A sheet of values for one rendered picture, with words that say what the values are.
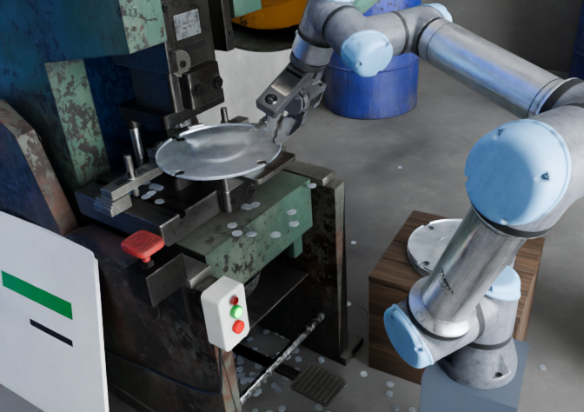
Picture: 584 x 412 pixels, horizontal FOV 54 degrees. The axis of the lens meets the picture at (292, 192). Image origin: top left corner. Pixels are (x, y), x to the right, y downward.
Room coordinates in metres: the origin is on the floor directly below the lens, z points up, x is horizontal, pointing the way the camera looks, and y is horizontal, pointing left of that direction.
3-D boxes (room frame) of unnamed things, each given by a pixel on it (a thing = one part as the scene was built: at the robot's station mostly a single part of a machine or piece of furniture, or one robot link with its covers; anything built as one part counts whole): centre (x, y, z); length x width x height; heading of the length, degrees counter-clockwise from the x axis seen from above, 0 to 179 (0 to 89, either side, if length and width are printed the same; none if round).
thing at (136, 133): (1.26, 0.36, 0.81); 0.02 x 0.02 x 0.14
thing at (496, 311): (0.82, -0.34, 0.62); 0.13 x 0.12 x 0.14; 118
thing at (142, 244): (0.88, 0.28, 0.72); 0.07 x 0.06 x 0.08; 52
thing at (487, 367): (0.82, -0.35, 0.50); 0.15 x 0.15 x 0.10
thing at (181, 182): (1.28, 0.26, 0.72); 0.20 x 0.16 x 0.03; 142
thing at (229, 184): (1.17, 0.12, 0.72); 0.25 x 0.14 x 0.14; 52
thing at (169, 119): (1.28, 0.26, 0.86); 0.20 x 0.16 x 0.05; 142
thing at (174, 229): (1.28, 0.26, 0.68); 0.45 x 0.30 x 0.06; 142
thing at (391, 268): (1.30, -0.46, 0.18); 0.40 x 0.38 x 0.35; 59
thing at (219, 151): (1.20, 0.16, 0.78); 0.29 x 0.29 x 0.01
